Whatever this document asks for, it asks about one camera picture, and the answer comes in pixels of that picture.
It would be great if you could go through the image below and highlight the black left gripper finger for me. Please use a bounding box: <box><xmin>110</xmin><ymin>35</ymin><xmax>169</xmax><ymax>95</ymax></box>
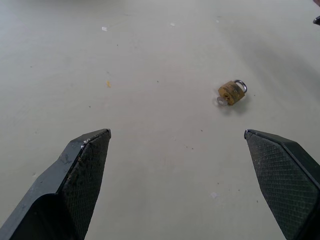
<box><xmin>243</xmin><ymin>128</ymin><xmax>320</xmax><ymax>240</ymax></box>
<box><xmin>0</xmin><ymin>128</ymin><xmax>112</xmax><ymax>240</ymax></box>

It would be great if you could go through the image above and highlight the silver key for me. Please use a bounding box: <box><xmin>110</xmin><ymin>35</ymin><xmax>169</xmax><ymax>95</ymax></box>
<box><xmin>215</xmin><ymin>96</ymin><xmax>231</xmax><ymax>106</ymax></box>

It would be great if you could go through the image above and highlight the brass padlock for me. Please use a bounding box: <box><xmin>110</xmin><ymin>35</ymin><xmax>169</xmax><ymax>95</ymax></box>
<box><xmin>217</xmin><ymin>79</ymin><xmax>248</xmax><ymax>106</ymax></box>

